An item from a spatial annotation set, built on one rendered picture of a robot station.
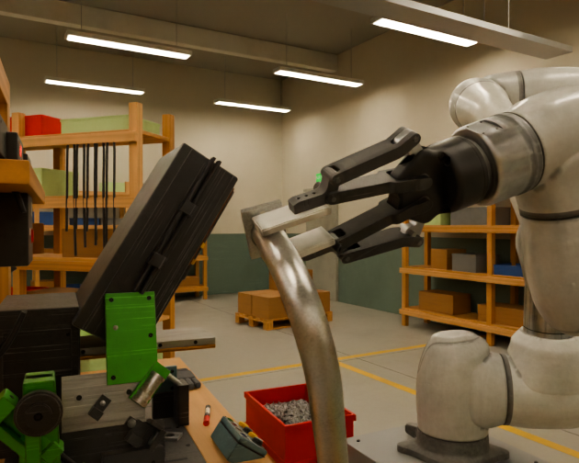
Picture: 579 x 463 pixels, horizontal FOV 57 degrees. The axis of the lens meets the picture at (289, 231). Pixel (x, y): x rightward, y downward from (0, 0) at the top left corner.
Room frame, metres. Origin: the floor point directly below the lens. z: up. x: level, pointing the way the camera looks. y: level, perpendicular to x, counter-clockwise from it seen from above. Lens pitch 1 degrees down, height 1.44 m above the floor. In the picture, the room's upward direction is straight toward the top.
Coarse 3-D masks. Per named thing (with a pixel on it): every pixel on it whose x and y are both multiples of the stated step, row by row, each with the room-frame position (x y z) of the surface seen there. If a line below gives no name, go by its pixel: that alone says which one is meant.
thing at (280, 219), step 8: (280, 208) 0.51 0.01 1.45; (288, 208) 0.51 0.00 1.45; (320, 208) 0.50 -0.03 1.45; (328, 208) 0.50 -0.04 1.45; (256, 216) 0.51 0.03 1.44; (264, 216) 0.50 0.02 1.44; (272, 216) 0.50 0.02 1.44; (280, 216) 0.50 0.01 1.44; (288, 216) 0.50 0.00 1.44; (296, 216) 0.50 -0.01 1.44; (304, 216) 0.49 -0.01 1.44; (312, 216) 0.50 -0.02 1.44; (320, 216) 0.50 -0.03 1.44; (256, 224) 0.49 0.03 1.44; (264, 224) 0.49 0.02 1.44; (272, 224) 0.49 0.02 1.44; (280, 224) 0.49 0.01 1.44; (288, 224) 0.49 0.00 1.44; (296, 224) 0.49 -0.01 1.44; (264, 232) 0.48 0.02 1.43; (272, 232) 0.49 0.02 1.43
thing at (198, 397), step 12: (168, 360) 2.10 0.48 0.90; (180, 360) 2.10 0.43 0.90; (192, 372) 1.93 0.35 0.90; (192, 396) 1.66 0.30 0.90; (204, 396) 1.66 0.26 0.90; (192, 408) 1.55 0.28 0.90; (204, 408) 1.55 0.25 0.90; (216, 408) 1.55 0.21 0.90; (192, 420) 1.46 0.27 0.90; (216, 420) 1.46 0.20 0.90; (192, 432) 1.37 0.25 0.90; (204, 432) 1.37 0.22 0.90; (204, 444) 1.30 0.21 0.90; (204, 456) 1.23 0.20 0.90; (216, 456) 1.23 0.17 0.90
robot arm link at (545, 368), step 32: (544, 320) 1.11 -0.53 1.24; (512, 352) 1.15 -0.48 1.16; (544, 352) 1.09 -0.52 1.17; (576, 352) 1.08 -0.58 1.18; (512, 384) 1.11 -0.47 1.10; (544, 384) 1.09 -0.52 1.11; (576, 384) 1.08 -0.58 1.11; (512, 416) 1.12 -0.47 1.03; (544, 416) 1.10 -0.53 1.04; (576, 416) 1.09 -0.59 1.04
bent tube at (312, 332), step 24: (264, 240) 0.49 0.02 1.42; (288, 240) 0.48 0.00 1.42; (288, 264) 0.45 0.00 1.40; (288, 288) 0.44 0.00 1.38; (312, 288) 0.44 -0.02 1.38; (288, 312) 0.43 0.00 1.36; (312, 312) 0.43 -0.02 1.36; (312, 336) 0.42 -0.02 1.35; (312, 360) 0.42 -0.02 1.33; (336, 360) 0.43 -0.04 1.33; (312, 384) 0.43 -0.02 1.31; (336, 384) 0.43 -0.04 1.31; (312, 408) 0.45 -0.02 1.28; (336, 408) 0.45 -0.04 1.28; (336, 432) 0.46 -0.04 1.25; (336, 456) 0.48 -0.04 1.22
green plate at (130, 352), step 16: (112, 304) 1.26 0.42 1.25; (128, 304) 1.27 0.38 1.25; (144, 304) 1.28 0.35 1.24; (112, 320) 1.25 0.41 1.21; (128, 320) 1.26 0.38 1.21; (144, 320) 1.27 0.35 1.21; (112, 336) 1.24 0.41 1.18; (128, 336) 1.25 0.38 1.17; (144, 336) 1.26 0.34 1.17; (112, 352) 1.23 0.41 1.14; (128, 352) 1.24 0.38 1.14; (144, 352) 1.26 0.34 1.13; (112, 368) 1.22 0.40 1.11; (128, 368) 1.23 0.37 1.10; (144, 368) 1.25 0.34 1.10; (112, 384) 1.21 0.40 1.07
